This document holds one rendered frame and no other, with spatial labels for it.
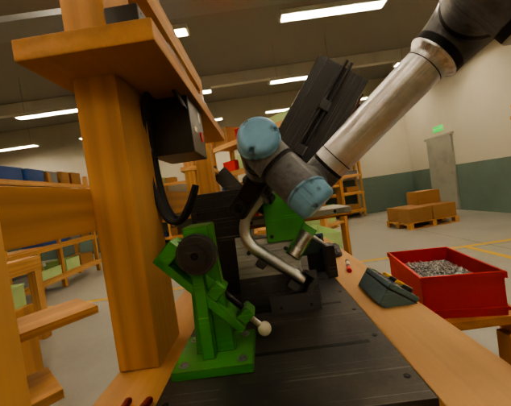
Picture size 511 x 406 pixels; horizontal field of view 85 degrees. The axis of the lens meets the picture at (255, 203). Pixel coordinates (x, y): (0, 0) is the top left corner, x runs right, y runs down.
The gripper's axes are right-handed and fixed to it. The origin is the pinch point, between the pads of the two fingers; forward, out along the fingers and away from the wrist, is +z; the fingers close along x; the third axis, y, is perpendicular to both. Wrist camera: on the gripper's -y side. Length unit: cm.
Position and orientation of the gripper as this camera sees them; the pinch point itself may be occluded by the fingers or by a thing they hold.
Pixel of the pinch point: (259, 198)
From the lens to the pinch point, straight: 80.0
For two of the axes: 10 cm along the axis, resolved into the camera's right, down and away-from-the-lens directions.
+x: -7.9, -5.8, 2.0
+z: 0.6, 2.5, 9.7
